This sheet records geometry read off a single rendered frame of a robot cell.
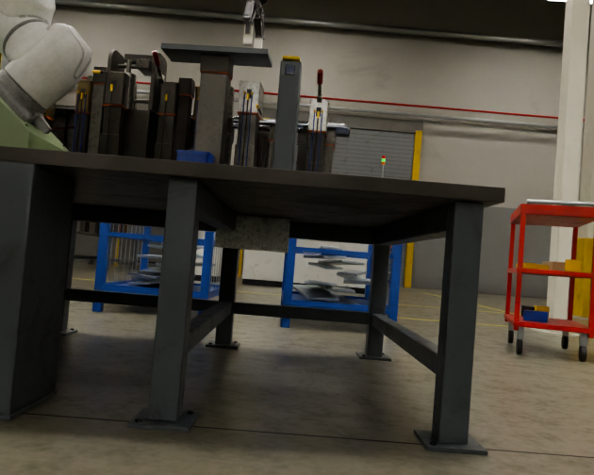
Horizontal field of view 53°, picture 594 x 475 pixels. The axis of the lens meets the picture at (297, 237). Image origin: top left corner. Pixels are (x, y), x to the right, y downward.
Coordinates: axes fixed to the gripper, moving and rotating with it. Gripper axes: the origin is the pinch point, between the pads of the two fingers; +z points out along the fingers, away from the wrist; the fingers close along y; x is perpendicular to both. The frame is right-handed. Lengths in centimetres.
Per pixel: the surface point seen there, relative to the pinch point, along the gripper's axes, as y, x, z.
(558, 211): 187, -143, 31
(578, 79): 374, -192, -111
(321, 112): 13.5, -24.1, 19.2
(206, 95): -6.9, 12.6, 19.8
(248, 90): 10.0, 3.3, 12.5
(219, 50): -9.6, 8.6, 5.0
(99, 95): 0, 57, 19
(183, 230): -48, 0, 68
